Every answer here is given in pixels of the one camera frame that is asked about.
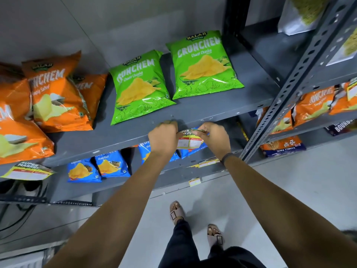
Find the person's left hand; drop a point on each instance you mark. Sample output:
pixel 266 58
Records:
pixel 163 139

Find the person's right hand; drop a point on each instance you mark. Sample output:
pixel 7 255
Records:
pixel 216 140

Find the person's left thumb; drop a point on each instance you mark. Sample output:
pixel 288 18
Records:
pixel 179 135

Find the person's right thumb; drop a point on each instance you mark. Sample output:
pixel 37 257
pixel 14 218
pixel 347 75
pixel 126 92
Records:
pixel 198 133

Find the yellow shelf price label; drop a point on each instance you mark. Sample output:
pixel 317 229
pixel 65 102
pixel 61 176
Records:
pixel 189 140
pixel 207 162
pixel 28 171

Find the person's left forearm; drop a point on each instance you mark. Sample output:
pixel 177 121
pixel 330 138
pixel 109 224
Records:
pixel 111 220

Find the person's right forearm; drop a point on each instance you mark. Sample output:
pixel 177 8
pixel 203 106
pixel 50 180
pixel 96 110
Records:
pixel 292 220

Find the grey metal shelf rack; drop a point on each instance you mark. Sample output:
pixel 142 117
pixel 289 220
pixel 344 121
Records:
pixel 295 78
pixel 195 108

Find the black wristband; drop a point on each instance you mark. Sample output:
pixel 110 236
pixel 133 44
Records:
pixel 226 157

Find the small yellow price label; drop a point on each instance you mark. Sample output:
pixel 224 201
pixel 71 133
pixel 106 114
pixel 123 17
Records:
pixel 194 181

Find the green chips bag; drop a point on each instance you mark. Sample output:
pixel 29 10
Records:
pixel 203 65
pixel 139 86

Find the person's left sandal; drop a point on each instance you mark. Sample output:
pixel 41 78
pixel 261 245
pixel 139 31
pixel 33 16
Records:
pixel 176 212

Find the person's sandal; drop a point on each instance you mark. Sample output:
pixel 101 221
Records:
pixel 176 212
pixel 215 235

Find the orange chips bag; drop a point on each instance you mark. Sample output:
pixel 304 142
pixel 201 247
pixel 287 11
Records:
pixel 19 139
pixel 14 93
pixel 57 94
pixel 280 124
pixel 345 99
pixel 90 90
pixel 313 106

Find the orange and blue biscuit packet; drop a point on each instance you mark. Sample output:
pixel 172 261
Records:
pixel 283 146

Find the person's right sandal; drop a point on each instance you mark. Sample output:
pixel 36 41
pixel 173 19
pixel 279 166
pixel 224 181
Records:
pixel 215 235

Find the person's black trousers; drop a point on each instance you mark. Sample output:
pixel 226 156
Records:
pixel 184 251

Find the dark purple biscuit packet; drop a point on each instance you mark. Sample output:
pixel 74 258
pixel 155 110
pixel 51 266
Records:
pixel 341 127

